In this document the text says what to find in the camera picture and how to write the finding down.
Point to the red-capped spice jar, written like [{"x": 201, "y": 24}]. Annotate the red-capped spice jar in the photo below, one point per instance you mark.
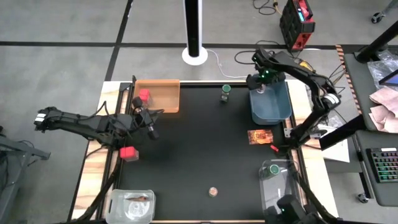
[{"x": 128, "y": 153}]

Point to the black frame post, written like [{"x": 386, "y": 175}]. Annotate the black frame post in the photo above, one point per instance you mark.
[{"x": 134, "y": 84}]

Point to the backlit black keyboard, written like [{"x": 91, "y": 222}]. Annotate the backlit black keyboard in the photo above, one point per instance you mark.
[{"x": 385, "y": 165}]

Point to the black flat panel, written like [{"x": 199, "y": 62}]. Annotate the black flat panel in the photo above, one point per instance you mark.
[{"x": 342, "y": 133}]

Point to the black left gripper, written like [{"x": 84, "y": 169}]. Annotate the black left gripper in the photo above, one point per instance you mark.
[{"x": 141, "y": 116}]

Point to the tablet with dark frame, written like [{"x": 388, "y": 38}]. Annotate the tablet with dark frame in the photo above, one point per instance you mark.
[{"x": 391, "y": 80}]

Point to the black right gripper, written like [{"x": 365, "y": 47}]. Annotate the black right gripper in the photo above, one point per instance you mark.
[{"x": 267, "y": 77}]

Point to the clear tall plastic container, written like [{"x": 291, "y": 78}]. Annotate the clear tall plastic container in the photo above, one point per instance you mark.
[{"x": 273, "y": 189}]

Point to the chair caster wheel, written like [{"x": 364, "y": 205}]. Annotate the chair caster wheel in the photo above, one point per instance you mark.
[{"x": 377, "y": 17}]

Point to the black slanted pole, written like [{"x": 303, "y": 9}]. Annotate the black slanted pole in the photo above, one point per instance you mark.
[{"x": 376, "y": 43}]

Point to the black table mat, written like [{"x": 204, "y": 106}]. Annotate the black table mat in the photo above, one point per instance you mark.
[{"x": 192, "y": 168}]

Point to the brown spice packet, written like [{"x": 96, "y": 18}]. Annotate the brown spice packet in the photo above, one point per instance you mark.
[{"x": 136, "y": 198}]

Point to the desk caster wheel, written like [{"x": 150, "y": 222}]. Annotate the desk caster wheel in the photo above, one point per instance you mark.
[{"x": 362, "y": 198}]

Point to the pink cloth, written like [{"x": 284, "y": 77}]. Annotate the pink cloth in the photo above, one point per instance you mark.
[{"x": 385, "y": 109}]

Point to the cork-stoppered saffron glass jar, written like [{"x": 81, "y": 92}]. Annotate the cork-stoppered saffron glass jar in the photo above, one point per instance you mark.
[{"x": 213, "y": 192}]

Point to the white paper sheet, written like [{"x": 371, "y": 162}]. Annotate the white paper sheet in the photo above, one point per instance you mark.
[{"x": 337, "y": 152}]

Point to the clear lidded plastic container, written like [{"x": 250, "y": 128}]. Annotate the clear lidded plastic container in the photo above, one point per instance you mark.
[{"x": 130, "y": 211}]

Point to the clear plastic bag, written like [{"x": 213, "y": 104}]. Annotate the clear plastic bag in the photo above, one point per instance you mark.
[{"x": 379, "y": 70}]

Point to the grey metal stand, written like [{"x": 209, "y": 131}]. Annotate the grey metal stand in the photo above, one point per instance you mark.
[{"x": 15, "y": 149}]

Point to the red cube block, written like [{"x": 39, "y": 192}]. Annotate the red cube block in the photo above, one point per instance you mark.
[{"x": 144, "y": 95}]

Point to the striped hazard tape strip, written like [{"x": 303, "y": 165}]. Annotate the striped hazard tape strip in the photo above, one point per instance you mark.
[{"x": 345, "y": 71}]

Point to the red and black tool case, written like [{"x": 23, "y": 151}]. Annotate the red and black tool case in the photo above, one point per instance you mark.
[{"x": 295, "y": 25}]

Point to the orange spice packet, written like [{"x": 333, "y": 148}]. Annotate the orange spice packet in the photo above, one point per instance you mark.
[{"x": 260, "y": 137}]

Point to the orange plastic bin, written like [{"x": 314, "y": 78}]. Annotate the orange plastic bin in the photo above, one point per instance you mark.
[{"x": 164, "y": 96}]

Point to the green-capped spice jar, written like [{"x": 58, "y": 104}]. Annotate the green-capped spice jar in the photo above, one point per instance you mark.
[
  {"x": 273, "y": 169},
  {"x": 226, "y": 88}
]

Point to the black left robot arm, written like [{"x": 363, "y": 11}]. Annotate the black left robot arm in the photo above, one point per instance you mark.
[{"x": 77, "y": 123}]

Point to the grey desk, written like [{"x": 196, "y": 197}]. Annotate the grey desk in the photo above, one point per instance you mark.
[
  {"x": 357, "y": 93},
  {"x": 385, "y": 193}
]

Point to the tower fan with round base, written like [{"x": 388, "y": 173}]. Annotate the tower fan with round base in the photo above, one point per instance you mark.
[{"x": 194, "y": 31}]

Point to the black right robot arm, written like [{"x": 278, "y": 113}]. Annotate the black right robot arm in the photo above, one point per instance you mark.
[{"x": 311, "y": 77}]

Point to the black diagonal frame brace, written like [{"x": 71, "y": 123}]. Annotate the black diagonal frame brace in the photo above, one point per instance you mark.
[
  {"x": 317, "y": 205},
  {"x": 102, "y": 193}
]

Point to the blue plastic bin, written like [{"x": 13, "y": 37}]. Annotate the blue plastic bin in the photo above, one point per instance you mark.
[{"x": 270, "y": 105}]

